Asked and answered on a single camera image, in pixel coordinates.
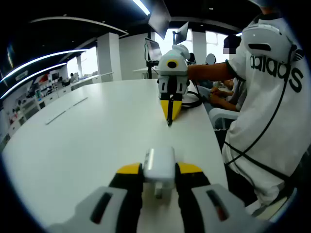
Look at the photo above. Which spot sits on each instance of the laptop screen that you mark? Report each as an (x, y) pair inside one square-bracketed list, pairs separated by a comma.
[(153, 49)]

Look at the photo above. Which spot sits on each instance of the white cabinet row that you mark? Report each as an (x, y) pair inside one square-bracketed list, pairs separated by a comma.
[(58, 93)]

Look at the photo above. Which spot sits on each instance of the white charger adapter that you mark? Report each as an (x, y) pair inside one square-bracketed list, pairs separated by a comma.
[(160, 167)]

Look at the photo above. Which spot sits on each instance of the large hanging monitor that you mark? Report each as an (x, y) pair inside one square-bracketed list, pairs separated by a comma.
[(159, 17)]

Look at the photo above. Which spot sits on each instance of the white flat keyboard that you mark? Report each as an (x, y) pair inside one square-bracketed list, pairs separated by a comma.
[(65, 111)]

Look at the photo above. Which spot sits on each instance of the white worn chest device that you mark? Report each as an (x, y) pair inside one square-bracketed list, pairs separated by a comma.
[(267, 36)]

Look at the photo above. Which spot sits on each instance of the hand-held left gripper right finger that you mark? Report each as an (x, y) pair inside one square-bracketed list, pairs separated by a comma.
[(213, 213)]

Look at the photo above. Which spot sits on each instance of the small monitor on stand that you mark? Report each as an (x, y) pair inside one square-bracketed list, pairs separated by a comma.
[(183, 32)]

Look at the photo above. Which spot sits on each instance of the operator in white shirt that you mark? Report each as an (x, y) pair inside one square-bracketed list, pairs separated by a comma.
[(262, 116)]

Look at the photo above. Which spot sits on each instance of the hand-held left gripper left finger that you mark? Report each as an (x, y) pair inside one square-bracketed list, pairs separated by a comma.
[(97, 211)]

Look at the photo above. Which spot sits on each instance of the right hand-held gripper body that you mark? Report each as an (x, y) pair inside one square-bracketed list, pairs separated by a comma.
[(179, 69)]

